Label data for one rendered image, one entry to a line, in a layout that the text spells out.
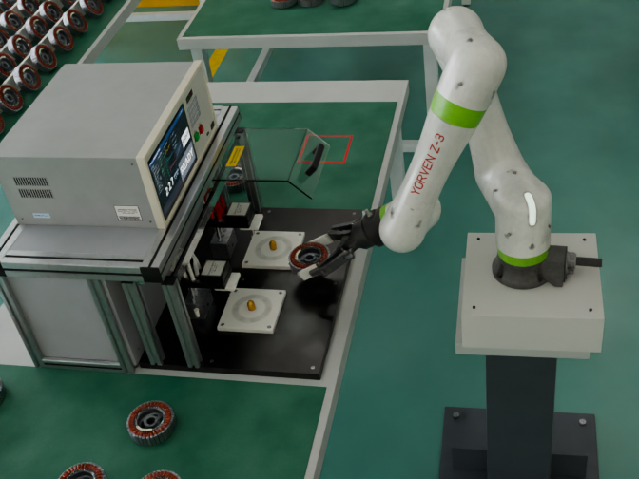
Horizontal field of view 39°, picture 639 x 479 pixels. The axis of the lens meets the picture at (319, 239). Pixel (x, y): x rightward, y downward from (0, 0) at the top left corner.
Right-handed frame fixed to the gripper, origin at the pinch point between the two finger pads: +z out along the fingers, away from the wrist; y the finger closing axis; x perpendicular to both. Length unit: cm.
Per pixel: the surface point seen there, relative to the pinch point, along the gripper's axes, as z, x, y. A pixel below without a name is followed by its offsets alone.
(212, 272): 13.8, -18.0, 15.9
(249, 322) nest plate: 13.9, -1.9, 19.4
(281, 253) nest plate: 12.0, -0.8, -7.9
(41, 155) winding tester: 20, -68, 22
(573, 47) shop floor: -22, 110, -268
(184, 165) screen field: 6.0, -41.9, 4.2
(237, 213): 13.9, -18.1, -8.0
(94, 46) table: 111, -56, -138
